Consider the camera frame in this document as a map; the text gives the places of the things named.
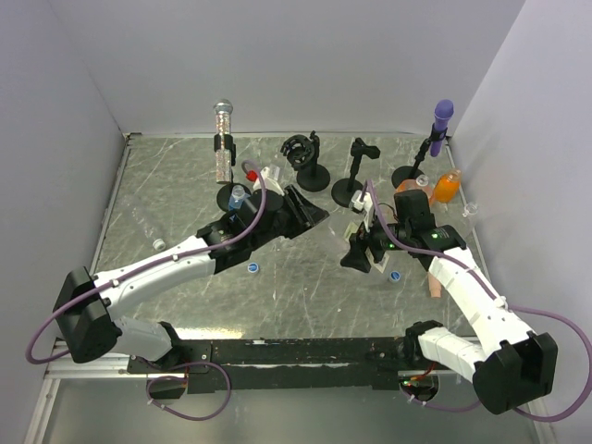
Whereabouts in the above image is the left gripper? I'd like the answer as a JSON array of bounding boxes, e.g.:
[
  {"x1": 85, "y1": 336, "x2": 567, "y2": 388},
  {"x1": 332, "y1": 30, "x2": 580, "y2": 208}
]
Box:
[{"x1": 252, "y1": 185, "x2": 329, "y2": 251}]

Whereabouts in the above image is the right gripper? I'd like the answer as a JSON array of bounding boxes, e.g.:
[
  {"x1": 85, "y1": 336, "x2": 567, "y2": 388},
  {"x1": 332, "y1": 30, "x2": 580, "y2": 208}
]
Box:
[{"x1": 340, "y1": 208, "x2": 411, "y2": 273}]

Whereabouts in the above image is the white blue Pocari cap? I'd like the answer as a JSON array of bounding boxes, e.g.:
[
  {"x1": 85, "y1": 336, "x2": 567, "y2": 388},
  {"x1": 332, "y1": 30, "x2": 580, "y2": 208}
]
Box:
[{"x1": 388, "y1": 271, "x2": 401, "y2": 282}]

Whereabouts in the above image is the blue label water bottle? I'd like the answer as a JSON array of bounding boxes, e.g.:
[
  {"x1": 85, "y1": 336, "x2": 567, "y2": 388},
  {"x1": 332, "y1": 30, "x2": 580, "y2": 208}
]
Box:
[{"x1": 228, "y1": 184, "x2": 251, "y2": 211}]

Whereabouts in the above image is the white blue bottle cap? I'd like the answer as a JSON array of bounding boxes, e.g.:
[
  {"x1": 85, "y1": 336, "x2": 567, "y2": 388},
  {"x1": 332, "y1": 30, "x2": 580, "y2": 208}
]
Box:
[{"x1": 247, "y1": 262, "x2": 260, "y2": 274}]

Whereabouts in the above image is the clear white-capped tea bottle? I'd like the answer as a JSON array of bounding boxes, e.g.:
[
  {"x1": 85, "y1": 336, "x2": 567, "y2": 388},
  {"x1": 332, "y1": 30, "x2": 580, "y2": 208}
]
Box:
[{"x1": 339, "y1": 222, "x2": 390, "y2": 274}]

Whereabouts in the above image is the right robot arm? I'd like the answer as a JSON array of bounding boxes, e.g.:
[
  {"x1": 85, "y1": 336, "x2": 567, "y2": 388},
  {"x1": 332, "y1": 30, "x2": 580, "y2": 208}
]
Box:
[{"x1": 340, "y1": 190, "x2": 558, "y2": 414}]

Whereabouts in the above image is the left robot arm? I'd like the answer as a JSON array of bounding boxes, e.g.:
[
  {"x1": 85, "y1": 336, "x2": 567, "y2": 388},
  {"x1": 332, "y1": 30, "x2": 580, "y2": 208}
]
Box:
[{"x1": 54, "y1": 186, "x2": 328, "y2": 372}]

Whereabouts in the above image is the orange square bottle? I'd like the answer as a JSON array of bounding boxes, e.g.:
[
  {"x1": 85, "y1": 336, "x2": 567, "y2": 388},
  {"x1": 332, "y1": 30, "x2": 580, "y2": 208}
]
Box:
[{"x1": 396, "y1": 174, "x2": 435, "y2": 205}]

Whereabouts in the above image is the orange round bottle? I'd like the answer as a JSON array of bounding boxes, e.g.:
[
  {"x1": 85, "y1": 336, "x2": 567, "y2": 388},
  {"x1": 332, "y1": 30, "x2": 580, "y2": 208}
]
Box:
[{"x1": 434, "y1": 169, "x2": 462, "y2": 204}]

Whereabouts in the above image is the clear capless bottle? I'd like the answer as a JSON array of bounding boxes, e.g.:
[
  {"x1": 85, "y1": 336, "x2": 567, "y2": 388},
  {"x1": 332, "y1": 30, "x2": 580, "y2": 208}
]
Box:
[{"x1": 462, "y1": 202, "x2": 479, "y2": 230}]

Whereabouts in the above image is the clear bottle at left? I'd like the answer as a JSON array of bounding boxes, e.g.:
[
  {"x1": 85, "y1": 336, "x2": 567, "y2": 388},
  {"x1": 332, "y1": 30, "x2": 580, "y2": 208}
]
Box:
[{"x1": 122, "y1": 195, "x2": 167, "y2": 252}]

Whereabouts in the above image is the black empty clip stand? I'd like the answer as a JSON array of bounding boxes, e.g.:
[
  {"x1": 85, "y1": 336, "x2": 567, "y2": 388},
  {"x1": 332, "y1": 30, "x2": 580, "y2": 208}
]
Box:
[{"x1": 331, "y1": 138, "x2": 380, "y2": 207}]

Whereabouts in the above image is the pink beige microphone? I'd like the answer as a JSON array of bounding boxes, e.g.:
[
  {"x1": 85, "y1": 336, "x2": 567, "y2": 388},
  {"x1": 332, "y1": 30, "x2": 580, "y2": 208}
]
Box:
[{"x1": 427, "y1": 273, "x2": 442, "y2": 298}]

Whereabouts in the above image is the black glitter microphone stand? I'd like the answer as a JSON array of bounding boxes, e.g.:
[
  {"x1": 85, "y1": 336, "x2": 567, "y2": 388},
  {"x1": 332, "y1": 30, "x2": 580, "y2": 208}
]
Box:
[{"x1": 214, "y1": 134, "x2": 252, "y2": 212}]

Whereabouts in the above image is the black purple microphone stand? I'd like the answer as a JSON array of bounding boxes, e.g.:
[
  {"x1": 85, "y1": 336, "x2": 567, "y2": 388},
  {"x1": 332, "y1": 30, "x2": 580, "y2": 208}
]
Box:
[{"x1": 391, "y1": 124, "x2": 448, "y2": 188}]

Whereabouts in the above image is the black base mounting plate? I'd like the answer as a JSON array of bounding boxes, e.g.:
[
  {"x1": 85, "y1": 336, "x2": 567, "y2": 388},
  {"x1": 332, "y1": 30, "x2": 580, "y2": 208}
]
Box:
[{"x1": 127, "y1": 337, "x2": 452, "y2": 394}]

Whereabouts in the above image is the glitter silver microphone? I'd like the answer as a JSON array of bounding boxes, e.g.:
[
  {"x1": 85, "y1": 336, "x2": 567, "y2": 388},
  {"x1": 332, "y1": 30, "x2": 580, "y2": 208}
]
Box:
[{"x1": 214, "y1": 99, "x2": 233, "y2": 184}]

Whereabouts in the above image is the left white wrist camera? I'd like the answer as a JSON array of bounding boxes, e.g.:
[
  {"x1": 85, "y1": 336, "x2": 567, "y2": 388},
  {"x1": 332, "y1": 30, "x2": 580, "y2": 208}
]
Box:
[{"x1": 246, "y1": 165, "x2": 284, "y2": 196}]

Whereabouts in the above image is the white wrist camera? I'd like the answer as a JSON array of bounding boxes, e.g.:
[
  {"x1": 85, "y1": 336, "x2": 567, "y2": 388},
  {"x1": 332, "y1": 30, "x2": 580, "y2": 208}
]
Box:
[
  {"x1": 349, "y1": 190, "x2": 375, "y2": 232},
  {"x1": 246, "y1": 165, "x2": 284, "y2": 196}
]

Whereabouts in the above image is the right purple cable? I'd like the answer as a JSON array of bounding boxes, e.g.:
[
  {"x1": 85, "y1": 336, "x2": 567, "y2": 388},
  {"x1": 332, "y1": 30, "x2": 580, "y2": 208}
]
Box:
[{"x1": 364, "y1": 179, "x2": 592, "y2": 423}]

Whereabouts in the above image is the purple cable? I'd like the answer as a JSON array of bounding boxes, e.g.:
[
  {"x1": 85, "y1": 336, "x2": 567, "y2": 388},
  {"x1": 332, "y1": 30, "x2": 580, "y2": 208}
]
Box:
[
  {"x1": 364, "y1": 179, "x2": 592, "y2": 423},
  {"x1": 25, "y1": 159, "x2": 268, "y2": 366}
]

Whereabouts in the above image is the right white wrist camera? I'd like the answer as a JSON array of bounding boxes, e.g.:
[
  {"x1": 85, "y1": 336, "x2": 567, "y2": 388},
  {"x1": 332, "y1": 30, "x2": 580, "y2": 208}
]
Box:
[{"x1": 349, "y1": 190, "x2": 375, "y2": 232}]

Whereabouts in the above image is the black shock mount stand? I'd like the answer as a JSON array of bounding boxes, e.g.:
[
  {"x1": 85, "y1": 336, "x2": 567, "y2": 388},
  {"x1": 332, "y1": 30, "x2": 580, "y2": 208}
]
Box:
[{"x1": 280, "y1": 130, "x2": 330, "y2": 192}]

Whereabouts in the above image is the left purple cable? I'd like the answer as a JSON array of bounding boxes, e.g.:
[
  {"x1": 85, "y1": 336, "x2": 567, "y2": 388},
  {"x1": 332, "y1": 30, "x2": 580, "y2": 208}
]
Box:
[{"x1": 25, "y1": 159, "x2": 268, "y2": 366}]

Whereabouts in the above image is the aluminium rail frame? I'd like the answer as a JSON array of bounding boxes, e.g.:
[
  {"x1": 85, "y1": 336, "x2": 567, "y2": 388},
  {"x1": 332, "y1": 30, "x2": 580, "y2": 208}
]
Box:
[{"x1": 22, "y1": 131, "x2": 556, "y2": 444}]

